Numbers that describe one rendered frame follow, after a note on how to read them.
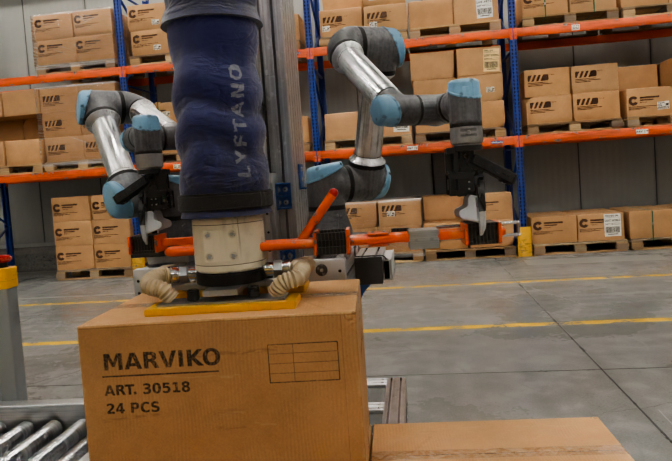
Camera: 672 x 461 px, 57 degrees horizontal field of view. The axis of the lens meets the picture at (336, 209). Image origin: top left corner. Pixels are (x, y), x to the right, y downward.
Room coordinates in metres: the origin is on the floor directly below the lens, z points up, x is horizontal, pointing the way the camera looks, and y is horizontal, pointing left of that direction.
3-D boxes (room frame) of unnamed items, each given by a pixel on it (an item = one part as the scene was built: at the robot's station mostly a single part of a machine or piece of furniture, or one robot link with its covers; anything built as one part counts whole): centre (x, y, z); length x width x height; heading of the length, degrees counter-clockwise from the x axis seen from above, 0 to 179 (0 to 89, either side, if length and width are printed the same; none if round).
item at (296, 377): (1.49, 0.26, 0.74); 0.60 x 0.40 x 0.40; 86
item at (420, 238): (1.46, -0.20, 1.06); 0.07 x 0.07 x 0.04; 86
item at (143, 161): (1.77, 0.52, 1.30); 0.08 x 0.08 x 0.05
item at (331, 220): (1.93, 0.03, 1.09); 0.15 x 0.15 x 0.10
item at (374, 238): (1.60, 0.06, 1.07); 0.93 x 0.30 x 0.04; 86
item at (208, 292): (1.49, 0.26, 1.01); 0.34 x 0.25 x 0.06; 86
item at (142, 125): (1.77, 0.52, 1.38); 0.09 x 0.08 x 0.11; 35
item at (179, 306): (1.40, 0.27, 0.97); 0.34 x 0.10 x 0.05; 86
